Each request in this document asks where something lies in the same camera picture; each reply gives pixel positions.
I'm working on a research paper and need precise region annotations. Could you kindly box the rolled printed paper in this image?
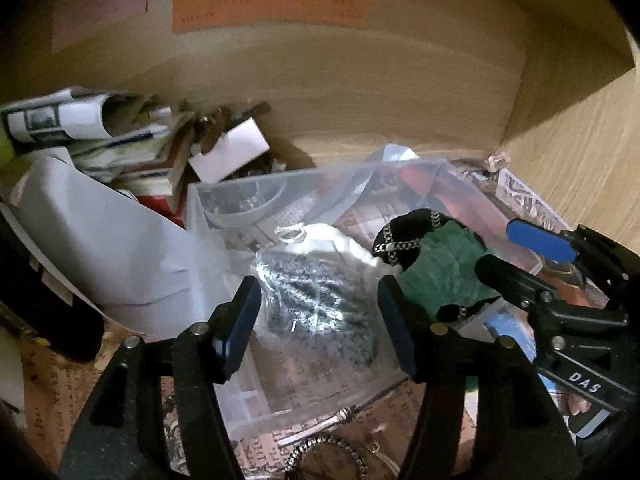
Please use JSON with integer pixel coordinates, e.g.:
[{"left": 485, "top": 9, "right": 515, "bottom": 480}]
[{"left": 0, "top": 86, "right": 171, "bottom": 157}]

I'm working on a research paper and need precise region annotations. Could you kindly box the clear plastic zip bag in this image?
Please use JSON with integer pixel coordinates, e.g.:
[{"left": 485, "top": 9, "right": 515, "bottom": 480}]
[{"left": 187, "top": 143, "right": 496, "bottom": 436}]

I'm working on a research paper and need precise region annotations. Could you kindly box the white drawstring cloth pouch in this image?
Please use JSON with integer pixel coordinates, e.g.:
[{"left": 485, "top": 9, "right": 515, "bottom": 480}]
[{"left": 274, "top": 224, "right": 383, "bottom": 275}]

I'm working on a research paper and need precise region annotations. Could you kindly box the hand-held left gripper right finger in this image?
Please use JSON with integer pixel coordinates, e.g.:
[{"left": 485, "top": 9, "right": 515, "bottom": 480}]
[{"left": 377, "top": 275, "right": 583, "bottom": 480}]

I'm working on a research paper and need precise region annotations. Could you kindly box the person's right hand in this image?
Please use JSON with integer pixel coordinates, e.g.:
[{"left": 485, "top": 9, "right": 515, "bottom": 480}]
[{"left": 566, "top": 394, "right": 593, "bottom": 417}]

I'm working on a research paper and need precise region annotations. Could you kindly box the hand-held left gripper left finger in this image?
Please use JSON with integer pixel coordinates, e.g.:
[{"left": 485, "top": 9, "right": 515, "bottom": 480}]
[{"left": 59, "top": 275, "right": 263, "bottom": 480}]

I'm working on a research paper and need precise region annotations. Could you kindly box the bunch of keys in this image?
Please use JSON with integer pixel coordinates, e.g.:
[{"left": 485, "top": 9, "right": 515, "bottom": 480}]
[{"left": 192, "top": 102, "right": 271, "bottom": 156}]

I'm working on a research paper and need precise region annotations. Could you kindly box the pink paper note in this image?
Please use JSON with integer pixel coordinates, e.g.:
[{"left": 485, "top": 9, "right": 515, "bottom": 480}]
[{"left": 51, "top": 0, "right": 150, "bottom": 53}]

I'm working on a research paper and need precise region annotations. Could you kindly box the green cloth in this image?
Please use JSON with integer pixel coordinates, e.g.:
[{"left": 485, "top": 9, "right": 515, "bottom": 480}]
[{"left": 400, "top": 225, "right": 501, "bottom": 321}]

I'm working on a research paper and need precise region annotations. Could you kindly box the stack of booklets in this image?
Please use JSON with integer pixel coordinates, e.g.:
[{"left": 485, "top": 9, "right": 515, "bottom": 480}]
[{"left": 72, "top": 105, "right": 198, "bottom": 211}]

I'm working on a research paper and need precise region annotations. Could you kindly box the white card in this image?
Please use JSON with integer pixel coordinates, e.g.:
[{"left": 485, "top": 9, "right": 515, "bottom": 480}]
[{"left": 187, "top": 116, "right": 271, "bottom": 183}]

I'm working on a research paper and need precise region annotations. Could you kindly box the red box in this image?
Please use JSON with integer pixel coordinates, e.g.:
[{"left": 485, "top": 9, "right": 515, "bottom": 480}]
[{"left": 137, "top": 195, "right": 188, "bottom": 228}]

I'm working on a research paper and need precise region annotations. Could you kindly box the silver chain bracelet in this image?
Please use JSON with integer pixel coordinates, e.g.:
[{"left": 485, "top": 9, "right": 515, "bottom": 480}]
[{"left": 282, "top": 435, "right": 373, "bottom": 480}]

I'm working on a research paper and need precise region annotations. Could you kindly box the newspaper print liner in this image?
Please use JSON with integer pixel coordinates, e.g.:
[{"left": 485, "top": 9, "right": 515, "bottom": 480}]
[{"left": 20, "top": 160, "right": 608, "bottom": 480}]

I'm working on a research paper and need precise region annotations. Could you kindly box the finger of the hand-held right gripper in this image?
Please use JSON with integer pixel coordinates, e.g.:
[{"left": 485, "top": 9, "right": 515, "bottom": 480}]
[
  {"left": 475, "top": 255, "right": 630, "bottom": 328},
  {"left": 506, "top": 218, "right": 632, "bottom": 287}
]

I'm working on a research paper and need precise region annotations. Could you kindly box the large white paper sheet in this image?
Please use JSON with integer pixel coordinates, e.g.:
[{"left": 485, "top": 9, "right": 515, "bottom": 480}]
[{"left": 10, "top": 147, "right": 241, "bottom": 337}]

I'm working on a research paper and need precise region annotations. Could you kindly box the steel wool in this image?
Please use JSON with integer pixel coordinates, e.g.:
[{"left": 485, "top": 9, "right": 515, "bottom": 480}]
[{"left": 255, "top": 252, "right": 378, "bottom": 368}]

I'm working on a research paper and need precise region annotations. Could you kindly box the black pouch with silver chain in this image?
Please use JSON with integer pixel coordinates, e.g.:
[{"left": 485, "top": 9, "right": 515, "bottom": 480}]
[{"left": 372, "top": 208, "right": 451, "bottom": 273}]

